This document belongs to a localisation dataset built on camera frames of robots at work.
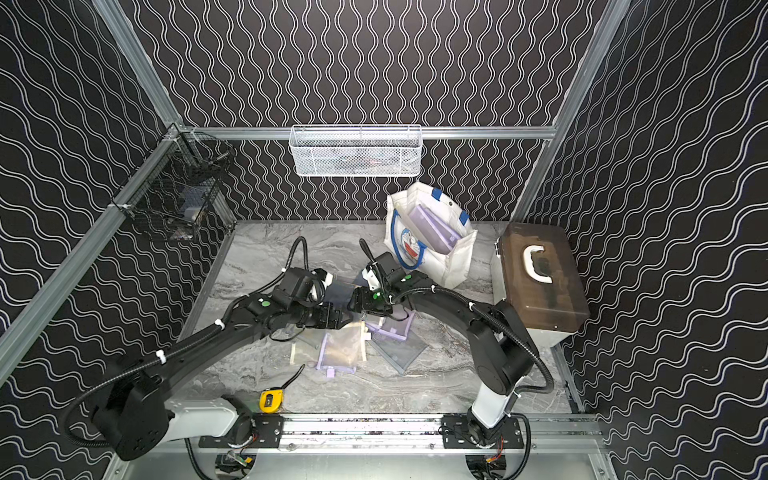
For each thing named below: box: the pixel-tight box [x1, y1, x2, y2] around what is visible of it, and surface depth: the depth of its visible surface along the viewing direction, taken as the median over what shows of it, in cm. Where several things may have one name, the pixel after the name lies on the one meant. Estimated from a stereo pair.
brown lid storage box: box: [491, 222, 590, 347], surface depth 87 cm
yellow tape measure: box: [259, 364, 305, 414], surface depth 80 cm
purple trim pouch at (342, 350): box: [316, 321, 371, 378], surface depth 87 cm
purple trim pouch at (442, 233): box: [409, 204, 463, 253], surface depth 99 cm
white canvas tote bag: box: [384, 182, 478, 289], surface depth 100 cm
